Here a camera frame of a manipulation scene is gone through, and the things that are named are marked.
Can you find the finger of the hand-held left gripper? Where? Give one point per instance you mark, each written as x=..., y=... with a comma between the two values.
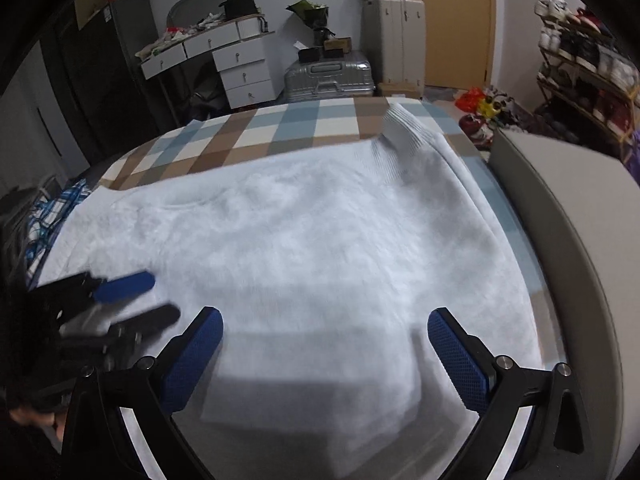
x=125, y=285
x=150, y=317

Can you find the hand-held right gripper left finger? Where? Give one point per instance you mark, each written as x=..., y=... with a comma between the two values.
x=192, y=360

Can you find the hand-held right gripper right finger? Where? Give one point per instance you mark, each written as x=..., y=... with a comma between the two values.
x=460, y=360

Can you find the white fluffy sweater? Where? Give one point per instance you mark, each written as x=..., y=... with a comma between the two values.
x=300, y=260

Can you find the person's left hand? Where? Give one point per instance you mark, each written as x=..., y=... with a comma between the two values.
x=32, y=417

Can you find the blue plaid quilt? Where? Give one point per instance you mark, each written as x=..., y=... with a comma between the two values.
x=55, y=210

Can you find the checkered bed sheet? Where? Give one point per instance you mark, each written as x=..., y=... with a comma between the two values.
x=225, y=150

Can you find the grey bed headboard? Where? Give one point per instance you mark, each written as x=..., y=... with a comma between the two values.
x=575, y=235

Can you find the dark wardrobe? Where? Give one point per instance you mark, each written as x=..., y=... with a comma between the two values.
x=115, y=85

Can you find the white dressing table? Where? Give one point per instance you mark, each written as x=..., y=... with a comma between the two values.
x=245, y=75

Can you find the loose shoes and toys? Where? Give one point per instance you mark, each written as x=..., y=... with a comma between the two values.
x=495, y=110

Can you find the pile of crumpled packaging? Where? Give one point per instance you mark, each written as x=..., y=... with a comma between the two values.
x=175, y=35

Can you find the orange plastic bag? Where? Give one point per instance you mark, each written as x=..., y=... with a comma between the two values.
x=470, y=100

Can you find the purple plastic bag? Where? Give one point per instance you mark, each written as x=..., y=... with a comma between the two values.
x=635, y=155

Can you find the low cardboard box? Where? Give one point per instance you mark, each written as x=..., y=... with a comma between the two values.
x=400, y=91

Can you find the flat cardboard sheet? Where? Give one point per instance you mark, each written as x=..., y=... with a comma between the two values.
x=97, y=2

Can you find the grey framed mirror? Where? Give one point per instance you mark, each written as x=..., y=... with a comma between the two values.
x=195, y=5

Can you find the silver suitcase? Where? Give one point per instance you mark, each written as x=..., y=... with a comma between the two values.
x=330, y=77

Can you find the small black box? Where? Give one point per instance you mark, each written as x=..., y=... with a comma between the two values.
x=311, y=55

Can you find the small brown box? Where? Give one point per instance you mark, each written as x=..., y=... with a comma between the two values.
x=337, y=47

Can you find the white suitcase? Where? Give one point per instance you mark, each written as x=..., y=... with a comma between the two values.
x=395, y=45

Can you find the dark wrapped flower bouquet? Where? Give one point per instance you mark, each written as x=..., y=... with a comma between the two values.
x=310, y=17

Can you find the wooden shoe rack with shoes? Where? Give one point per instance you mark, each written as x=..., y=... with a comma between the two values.
x=590, y=60

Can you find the wooden door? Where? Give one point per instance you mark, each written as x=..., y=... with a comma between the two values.
x=455, y=25

